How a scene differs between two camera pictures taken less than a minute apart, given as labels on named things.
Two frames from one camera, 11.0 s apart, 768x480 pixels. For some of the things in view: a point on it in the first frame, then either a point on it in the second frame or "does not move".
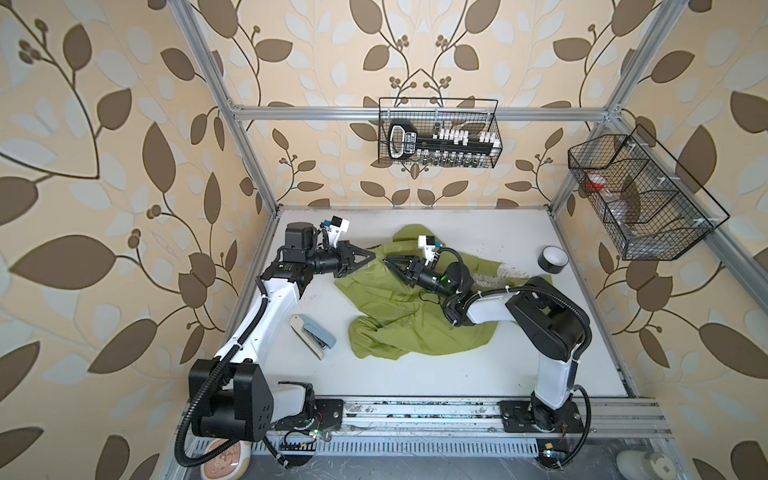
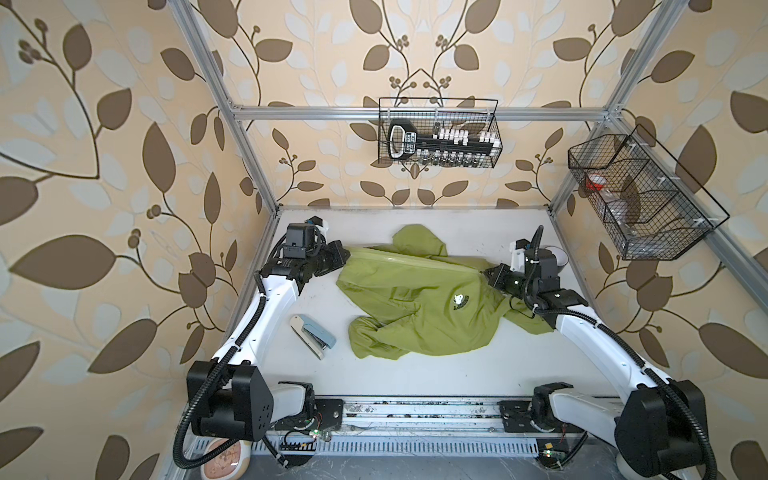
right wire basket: [648, 205] does not move
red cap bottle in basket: [595, 182] does not move
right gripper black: [415, 265] -> [498, 279]
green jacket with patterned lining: [400, 318] does not move
